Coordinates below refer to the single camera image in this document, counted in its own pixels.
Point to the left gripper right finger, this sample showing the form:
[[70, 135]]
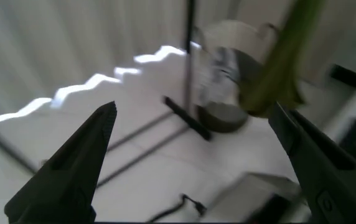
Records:
[[330, 180]]

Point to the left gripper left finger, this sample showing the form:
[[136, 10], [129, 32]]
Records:
[[66, 174]]

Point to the green long-sleeved shirt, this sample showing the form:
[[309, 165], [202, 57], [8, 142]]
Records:
[[277, 74]]

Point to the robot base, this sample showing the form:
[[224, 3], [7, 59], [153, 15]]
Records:
[[252, 193]]

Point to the black clothes rack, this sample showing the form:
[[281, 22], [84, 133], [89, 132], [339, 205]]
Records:
[[190, 62]]

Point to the white laundry basket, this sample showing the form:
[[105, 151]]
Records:
[[237, 34]]

